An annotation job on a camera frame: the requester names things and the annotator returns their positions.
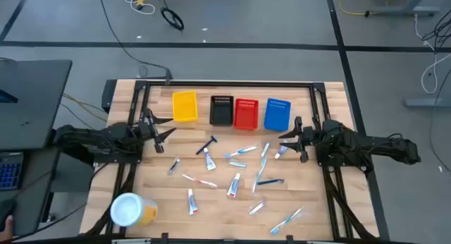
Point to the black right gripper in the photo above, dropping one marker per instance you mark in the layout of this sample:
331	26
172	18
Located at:
309	136

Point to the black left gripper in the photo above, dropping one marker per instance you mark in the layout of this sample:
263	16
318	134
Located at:
146	131

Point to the small white toothpaste tube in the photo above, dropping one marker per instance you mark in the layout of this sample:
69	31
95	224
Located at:
280	151

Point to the clear plastic bottle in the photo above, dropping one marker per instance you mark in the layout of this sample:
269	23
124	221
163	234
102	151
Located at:
265	149

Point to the yellow plastic basket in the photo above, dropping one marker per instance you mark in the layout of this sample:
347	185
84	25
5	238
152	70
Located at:
185	106

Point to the small clear packet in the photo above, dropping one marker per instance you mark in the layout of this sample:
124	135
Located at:
257	207
174	166
237	164

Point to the light blue toothbrush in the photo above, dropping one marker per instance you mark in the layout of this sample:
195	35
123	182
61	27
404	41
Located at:
260	171

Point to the white blue toothpaste tube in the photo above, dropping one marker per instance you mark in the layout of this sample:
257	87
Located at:
210	161
192	202

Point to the white red toothpaste tube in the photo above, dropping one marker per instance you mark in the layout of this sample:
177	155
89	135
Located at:
233	185

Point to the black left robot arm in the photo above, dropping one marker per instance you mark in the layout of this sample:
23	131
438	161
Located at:
105	134

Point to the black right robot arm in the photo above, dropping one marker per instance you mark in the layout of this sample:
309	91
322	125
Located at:
370	143

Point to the blue plastic basket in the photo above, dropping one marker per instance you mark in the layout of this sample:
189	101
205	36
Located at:
277	115

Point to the red plastic basket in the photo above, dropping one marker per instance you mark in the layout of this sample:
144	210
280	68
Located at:
246	115

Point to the black table side panel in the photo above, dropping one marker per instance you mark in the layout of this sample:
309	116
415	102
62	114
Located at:
108	96

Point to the black plastic basket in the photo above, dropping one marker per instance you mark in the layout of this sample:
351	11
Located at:
221	111

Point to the black desk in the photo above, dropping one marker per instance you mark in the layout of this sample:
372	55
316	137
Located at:
31	103

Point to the dark grey lower desk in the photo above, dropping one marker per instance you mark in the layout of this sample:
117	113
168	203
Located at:
38	187

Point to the grey desk foot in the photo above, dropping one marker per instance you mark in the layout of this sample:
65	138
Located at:
426	102

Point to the backlit keyboard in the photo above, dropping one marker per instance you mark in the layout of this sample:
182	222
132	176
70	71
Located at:
10	171

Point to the grey desk leg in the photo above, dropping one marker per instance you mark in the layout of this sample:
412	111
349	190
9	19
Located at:
405	10

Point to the black computer mouse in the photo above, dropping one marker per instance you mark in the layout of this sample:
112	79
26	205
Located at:
6	208

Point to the person's hand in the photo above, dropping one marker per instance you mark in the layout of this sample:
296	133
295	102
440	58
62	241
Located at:
5	233

